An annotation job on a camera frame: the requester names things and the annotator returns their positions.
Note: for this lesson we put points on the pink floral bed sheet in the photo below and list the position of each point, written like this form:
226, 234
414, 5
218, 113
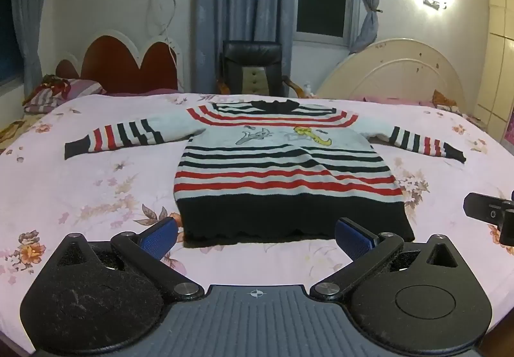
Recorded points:
80, 180

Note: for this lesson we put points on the cream wardrobe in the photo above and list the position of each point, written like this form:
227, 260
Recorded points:
500, 60

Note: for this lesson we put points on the orange patterned pillow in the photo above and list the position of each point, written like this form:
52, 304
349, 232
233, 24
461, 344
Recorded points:
445, 100

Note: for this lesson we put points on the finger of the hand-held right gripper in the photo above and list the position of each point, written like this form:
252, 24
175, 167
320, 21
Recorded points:
508, 230
482, 206

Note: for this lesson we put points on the pink striped pillow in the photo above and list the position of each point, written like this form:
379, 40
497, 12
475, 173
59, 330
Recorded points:
80, 89

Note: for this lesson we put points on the cream arched headboard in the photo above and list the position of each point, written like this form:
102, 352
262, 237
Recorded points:
393, 76

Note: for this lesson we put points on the striped knit sweater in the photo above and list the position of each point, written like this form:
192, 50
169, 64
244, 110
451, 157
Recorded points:
281, 180

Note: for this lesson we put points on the clear plastic bottle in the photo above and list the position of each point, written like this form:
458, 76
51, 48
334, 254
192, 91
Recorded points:
309, 90

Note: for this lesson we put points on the wall lamp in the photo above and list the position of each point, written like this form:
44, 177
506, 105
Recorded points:
435, 2

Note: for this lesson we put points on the pink blanket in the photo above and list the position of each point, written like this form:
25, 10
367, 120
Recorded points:
397, 100
140, 91

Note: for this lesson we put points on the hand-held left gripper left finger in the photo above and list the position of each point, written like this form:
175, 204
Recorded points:
158, 240

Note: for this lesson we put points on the red patterned cloth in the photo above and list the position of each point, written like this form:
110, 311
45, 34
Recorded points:
52, 85

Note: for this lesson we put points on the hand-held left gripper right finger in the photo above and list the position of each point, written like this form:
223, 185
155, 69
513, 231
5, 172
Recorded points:
355, 240

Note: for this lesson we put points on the red heart-shaped headboard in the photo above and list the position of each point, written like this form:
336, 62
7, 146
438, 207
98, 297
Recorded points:
116, 64

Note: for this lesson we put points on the black leather office chair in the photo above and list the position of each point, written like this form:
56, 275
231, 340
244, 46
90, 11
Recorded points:
251, 56

